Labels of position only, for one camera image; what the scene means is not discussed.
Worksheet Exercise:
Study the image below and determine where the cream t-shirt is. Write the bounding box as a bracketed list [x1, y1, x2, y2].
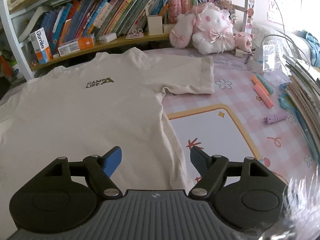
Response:
[1, 48, 214, 239]

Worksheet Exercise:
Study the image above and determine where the pink checkered cartoon tablecloth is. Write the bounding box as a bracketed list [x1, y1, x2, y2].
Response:
[162, 57, 317, 183]

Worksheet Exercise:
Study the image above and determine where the orange highlighter pen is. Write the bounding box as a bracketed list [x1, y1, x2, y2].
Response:
[251, 76, 274, 109]

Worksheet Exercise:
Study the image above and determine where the green highlighter pen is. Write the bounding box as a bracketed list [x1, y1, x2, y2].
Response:
[256, 74, 274, 95]

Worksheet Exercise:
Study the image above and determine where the stack of notebooks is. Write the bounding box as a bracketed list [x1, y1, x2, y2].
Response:
[280, 55, 319, 162]

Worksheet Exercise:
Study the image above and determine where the usmile white orange box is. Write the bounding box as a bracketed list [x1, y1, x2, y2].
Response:
[29, 27, 53, 64]

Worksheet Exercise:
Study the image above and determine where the white orange flat box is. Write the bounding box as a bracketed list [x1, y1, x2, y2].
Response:
[58, 34, 95, 56]

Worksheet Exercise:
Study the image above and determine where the small white box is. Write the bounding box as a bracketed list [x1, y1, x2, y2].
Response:
[99, 33, 117, 43]

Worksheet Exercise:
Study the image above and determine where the pink white plush bunny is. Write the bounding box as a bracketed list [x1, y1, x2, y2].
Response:
[169, 2, 253, 55]

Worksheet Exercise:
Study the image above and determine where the row of leaning books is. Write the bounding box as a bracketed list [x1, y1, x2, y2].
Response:
[34, 0, 168, 54]

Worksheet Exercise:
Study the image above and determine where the beige pen holder box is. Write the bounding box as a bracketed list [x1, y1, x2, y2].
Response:
[148, 15, 163, 36]

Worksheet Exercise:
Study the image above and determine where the white bookshelf frame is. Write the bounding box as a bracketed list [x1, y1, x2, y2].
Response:
[0, 0, 251, 81]

